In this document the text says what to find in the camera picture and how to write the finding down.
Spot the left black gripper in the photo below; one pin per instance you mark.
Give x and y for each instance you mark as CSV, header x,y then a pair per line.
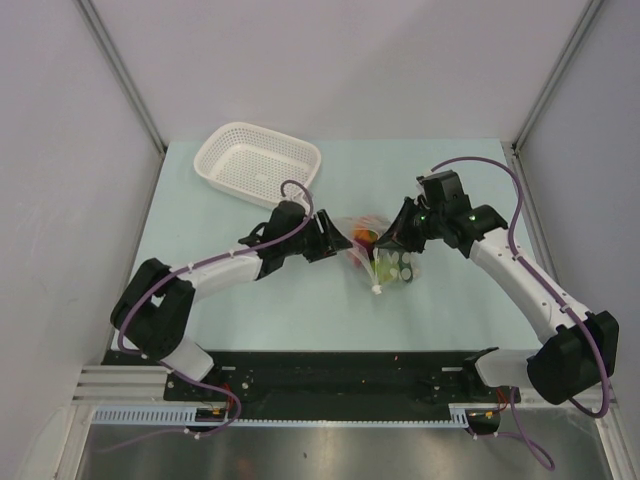
x,y
325,245

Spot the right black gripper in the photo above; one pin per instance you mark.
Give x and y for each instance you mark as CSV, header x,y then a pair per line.
x,y
399,236

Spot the polka dot zip bag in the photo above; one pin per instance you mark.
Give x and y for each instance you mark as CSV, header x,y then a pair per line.
x,y
409,269

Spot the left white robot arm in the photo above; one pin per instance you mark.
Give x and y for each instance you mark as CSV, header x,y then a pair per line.
x,y
154,309

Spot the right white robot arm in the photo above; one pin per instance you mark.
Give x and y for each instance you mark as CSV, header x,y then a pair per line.
x,y
577,344

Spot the red orange fake fruit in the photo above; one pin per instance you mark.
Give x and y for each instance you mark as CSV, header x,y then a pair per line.
x,y
369,228

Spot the purple fake fruit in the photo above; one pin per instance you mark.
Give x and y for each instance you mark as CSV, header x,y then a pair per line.
x,y
361,254

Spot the green fake fruit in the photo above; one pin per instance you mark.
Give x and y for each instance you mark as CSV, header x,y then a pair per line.
x,y
386,271

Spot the white perforated plastic basket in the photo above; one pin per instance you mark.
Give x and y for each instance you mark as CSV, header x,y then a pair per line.
x,y
250,162

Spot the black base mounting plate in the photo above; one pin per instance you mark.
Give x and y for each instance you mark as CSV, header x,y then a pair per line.
x,y
352,386

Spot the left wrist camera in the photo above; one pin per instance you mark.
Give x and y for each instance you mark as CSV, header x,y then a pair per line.
x,y
285,218

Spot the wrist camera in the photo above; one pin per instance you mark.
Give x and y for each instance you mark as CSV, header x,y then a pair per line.
x,y
443,193
285,218

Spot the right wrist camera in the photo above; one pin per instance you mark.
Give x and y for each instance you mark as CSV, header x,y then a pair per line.
x,y
443,193

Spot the aluminium rail bottom left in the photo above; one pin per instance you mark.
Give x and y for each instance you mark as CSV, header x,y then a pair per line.
x,y
120,385

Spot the right aluminium frame post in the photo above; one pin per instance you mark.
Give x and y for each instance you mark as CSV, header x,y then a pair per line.
x,y
578,35

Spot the aluminium frame post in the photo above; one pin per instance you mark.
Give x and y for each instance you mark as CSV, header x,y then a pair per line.
x,y
108,49
578,35

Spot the left aluminium frame post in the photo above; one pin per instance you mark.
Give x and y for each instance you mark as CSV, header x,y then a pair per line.
x,y
108,49

